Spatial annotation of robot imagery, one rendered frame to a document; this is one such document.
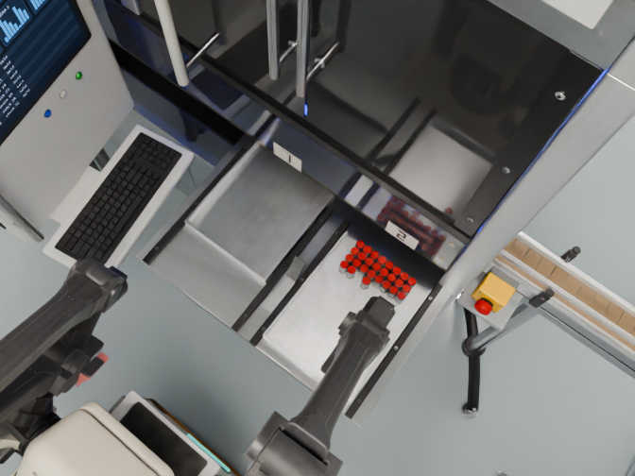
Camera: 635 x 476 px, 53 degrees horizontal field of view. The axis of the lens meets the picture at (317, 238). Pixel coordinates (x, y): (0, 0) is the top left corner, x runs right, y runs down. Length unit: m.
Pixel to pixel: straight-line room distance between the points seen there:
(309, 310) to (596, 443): 1.43
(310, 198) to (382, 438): 1.09
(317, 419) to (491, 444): 1.72
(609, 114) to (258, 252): 0.99
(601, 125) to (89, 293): 0.81
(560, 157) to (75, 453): 0.86
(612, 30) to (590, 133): 0.18
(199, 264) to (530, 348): 1.46
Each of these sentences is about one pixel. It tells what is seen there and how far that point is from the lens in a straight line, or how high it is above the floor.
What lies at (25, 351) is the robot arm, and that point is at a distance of 1.01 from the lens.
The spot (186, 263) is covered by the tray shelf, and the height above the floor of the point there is 0.88.
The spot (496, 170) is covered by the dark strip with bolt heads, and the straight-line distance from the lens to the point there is 1.11.
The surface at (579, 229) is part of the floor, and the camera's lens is 2.86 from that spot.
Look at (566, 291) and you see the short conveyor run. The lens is 1.70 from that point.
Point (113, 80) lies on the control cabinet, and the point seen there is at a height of 0.98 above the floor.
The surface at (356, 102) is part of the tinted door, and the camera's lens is 1.21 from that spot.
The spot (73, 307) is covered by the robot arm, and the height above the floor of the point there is 1.43.
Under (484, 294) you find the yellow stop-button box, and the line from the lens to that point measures 1.52.
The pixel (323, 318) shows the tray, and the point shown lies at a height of 0.88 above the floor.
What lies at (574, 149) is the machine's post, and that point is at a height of 1.64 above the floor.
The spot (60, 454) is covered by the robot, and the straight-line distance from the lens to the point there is 1.10.
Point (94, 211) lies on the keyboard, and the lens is 1.80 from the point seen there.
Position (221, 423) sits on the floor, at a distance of 2.44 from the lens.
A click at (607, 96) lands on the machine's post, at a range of 0.88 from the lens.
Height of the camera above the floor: 2.43
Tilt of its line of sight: 70 degrees down
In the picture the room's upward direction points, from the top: 7 degrees clockwise
